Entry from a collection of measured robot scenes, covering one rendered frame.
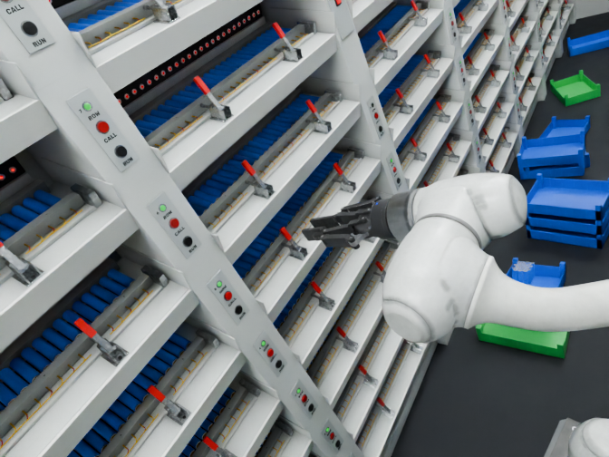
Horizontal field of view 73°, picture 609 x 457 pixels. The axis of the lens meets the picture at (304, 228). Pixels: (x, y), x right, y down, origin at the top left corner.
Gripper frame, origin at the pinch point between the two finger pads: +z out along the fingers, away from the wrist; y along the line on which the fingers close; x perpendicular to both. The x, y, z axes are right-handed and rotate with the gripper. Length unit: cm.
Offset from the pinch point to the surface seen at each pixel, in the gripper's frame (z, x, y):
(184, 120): 8.8, 33.7, -5.1
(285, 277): 12.2, -7.3, -7.3
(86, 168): 4.2, 37.0, -27.3
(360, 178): 11.8, -7.6, 32.2
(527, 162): 17, -91, 159
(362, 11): 3, 28, 58
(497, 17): 14, -18, 183
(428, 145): 16, -26, 79
